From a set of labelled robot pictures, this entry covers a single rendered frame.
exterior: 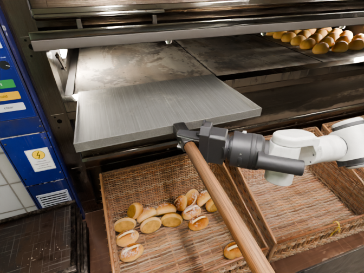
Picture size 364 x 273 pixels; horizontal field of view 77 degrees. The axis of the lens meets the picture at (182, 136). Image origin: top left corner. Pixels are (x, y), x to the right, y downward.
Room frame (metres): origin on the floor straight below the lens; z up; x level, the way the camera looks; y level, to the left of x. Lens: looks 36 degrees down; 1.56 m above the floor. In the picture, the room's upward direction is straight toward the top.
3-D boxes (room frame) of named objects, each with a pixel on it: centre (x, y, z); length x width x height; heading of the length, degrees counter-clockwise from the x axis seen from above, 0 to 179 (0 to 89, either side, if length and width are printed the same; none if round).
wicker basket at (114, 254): (0.57, 0.02, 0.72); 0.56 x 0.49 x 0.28; 109
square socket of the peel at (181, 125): (0.50, 0.00, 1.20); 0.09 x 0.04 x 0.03; 19
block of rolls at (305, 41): (1.60, -0.85, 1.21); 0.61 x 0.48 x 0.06; 18
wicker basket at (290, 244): (0.76, -0.54, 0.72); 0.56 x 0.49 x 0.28; 107
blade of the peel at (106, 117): (0.71, 0.07, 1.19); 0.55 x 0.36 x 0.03; 109
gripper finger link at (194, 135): (0.47, -0.02, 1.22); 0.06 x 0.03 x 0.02; 74
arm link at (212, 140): (0.45, -0.11, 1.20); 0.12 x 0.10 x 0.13; 74
